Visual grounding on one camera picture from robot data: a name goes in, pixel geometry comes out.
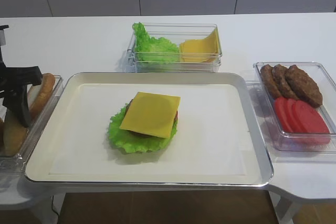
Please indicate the yellow cheese slice stack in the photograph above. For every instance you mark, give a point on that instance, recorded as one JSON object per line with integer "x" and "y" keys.
{"x": 200, "y": 50}

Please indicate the yellow cheese slice on burger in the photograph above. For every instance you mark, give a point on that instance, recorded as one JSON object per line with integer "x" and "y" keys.
{"x": 151, "y": 114}

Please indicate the bottom bun half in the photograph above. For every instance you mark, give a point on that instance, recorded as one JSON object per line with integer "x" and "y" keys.
{"x": 38, "y": 96}

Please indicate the middle red tomato slice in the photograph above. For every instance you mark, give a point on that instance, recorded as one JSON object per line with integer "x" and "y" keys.
{"x": 290, "y": 113}

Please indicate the clear lettuce cheese container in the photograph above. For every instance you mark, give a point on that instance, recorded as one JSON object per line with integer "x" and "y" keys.
{"x": 177, "y": 34}

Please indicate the middle brown meat patty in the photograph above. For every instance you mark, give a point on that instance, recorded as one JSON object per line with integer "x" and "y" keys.
{"x": 278, "y": 73}

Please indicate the clear patty tomato container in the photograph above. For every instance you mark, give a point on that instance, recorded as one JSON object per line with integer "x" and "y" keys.
{"x": 299, "y": 142}

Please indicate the green lettuce leaf on burger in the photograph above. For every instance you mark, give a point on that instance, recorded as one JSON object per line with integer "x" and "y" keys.
{"x": 133, "y": 142}

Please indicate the silver metal tray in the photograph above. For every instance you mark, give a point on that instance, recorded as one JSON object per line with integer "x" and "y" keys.
{"x": 258, "y": 166}

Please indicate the rear brown meat patty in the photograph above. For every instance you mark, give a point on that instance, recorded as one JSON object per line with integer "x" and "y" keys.
{"x": 267, "y": 78}

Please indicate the white tray liner paper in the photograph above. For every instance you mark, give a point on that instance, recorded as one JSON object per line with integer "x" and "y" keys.
{"x": 210, "y": 128}

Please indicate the brown meat patty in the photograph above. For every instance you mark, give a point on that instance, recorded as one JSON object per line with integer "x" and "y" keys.
{"x": 278, "y": 73}
{"x": 267, "y": 78}
{"x": 304, "y": 86}

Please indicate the clear bun container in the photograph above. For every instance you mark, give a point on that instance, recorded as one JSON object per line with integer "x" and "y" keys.
{"x": 16, "y": 164}

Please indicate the sesame top bun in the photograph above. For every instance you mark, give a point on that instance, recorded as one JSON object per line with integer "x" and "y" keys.
{"x": 14, "y": 134}

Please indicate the front brown meat patty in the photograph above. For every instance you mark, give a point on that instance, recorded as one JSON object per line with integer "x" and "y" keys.
{"x": 304, "y": 86}

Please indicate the brown patty on burger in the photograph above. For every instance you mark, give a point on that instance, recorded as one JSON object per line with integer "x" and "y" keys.
{"x": 127, "y": 107}

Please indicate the front red tomato slice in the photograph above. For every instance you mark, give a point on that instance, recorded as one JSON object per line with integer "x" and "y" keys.
{"x": 307, "y": 119}

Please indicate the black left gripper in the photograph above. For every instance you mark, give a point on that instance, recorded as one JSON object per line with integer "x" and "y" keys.
{"x": 14, "y": 82}

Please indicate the rear red tomato slice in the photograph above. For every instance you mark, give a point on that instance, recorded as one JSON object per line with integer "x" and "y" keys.
{"x": 279, "y": 106}

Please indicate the white table leg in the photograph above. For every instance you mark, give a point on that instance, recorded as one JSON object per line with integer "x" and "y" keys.
{"x": 285, "y": 209}

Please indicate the green lettuce in container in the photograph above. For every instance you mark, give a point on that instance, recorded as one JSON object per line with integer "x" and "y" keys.
{"x": 154, "y": 49}

